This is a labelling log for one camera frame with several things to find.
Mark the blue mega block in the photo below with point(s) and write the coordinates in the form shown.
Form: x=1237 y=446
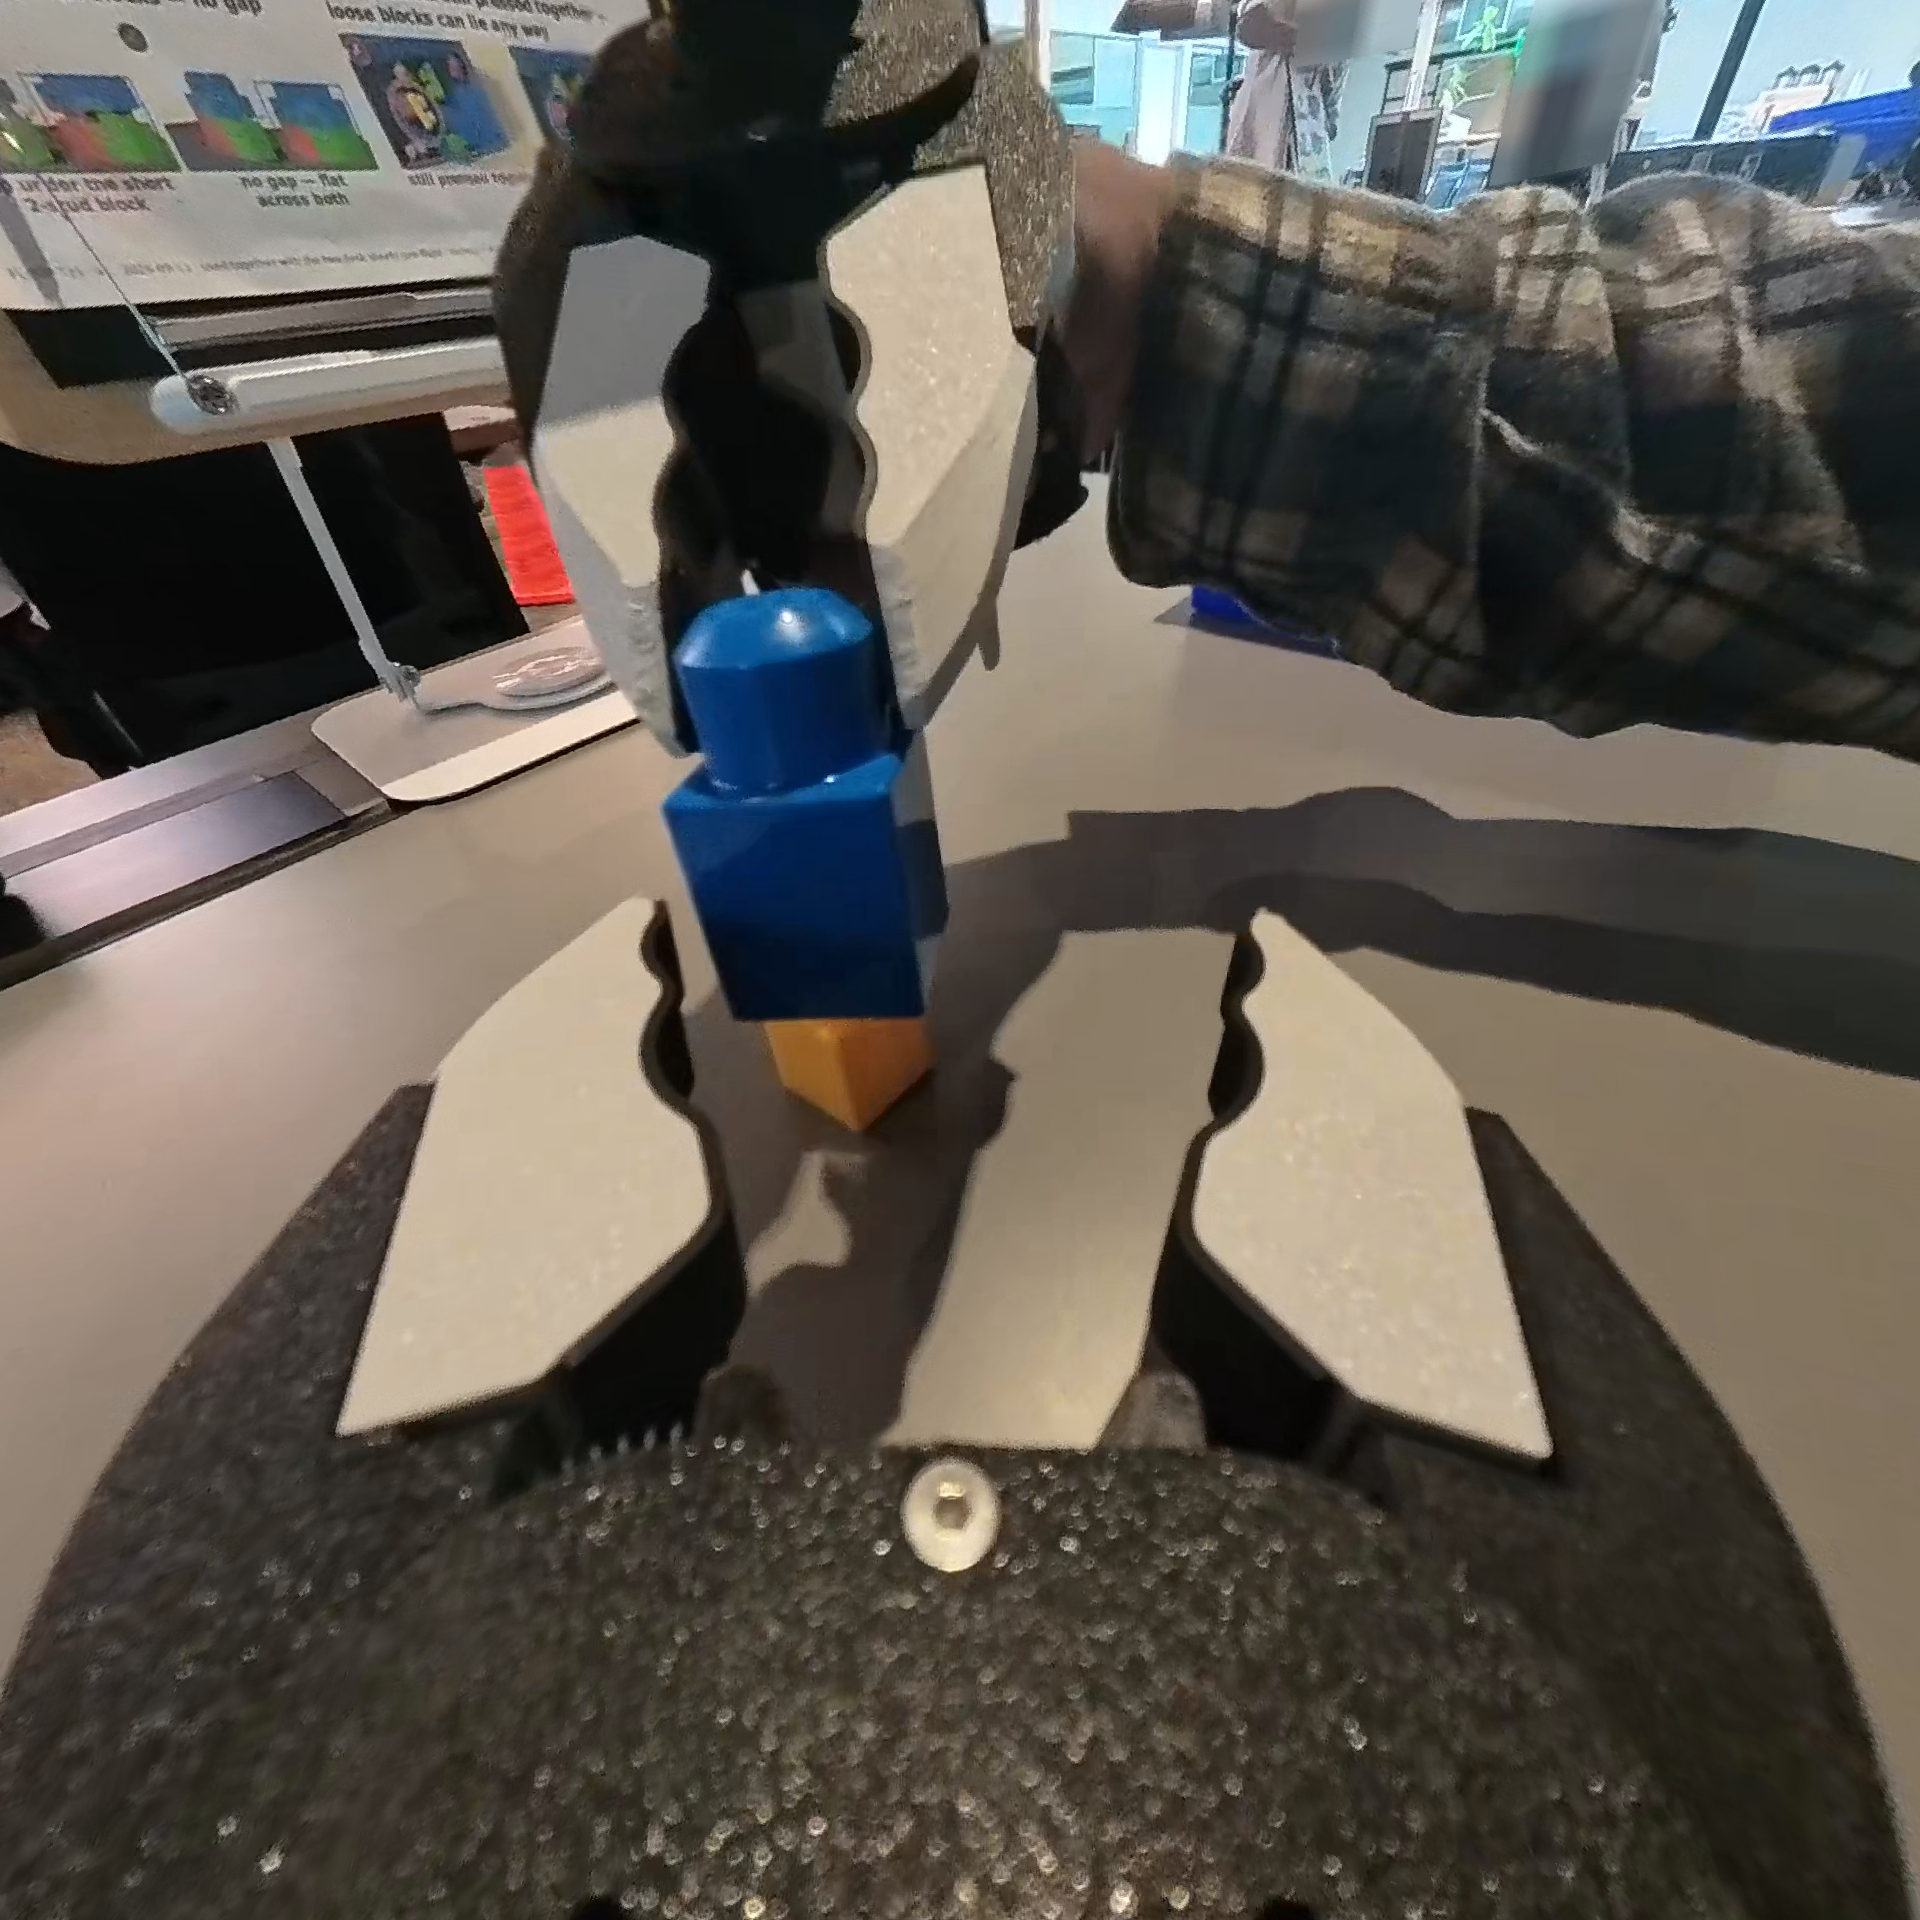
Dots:
x=810 y=885

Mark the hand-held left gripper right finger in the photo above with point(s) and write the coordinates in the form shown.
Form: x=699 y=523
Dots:
x=1365 y=1231

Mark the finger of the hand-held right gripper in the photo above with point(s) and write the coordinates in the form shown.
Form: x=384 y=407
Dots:
x=600 y=390
x=945 y=345

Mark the yellow one-stud block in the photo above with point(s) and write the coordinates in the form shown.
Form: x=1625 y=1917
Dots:
x=854 y=1072

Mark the orange traffic cone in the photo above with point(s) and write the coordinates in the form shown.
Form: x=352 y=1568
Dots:
x=525 y=533

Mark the wooden instruction sheet board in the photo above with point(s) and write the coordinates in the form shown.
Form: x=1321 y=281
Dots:
x=225 y=151

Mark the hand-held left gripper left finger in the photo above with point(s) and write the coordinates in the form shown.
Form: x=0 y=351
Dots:
x=525 y=1215

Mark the blue plastic bin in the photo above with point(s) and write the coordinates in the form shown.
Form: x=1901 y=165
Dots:
x=1261 y=618

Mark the black high-back chair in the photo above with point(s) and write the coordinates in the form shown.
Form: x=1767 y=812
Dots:
x=180 y=601

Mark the person's right hand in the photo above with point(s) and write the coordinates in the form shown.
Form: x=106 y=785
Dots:
x=1118 y=211

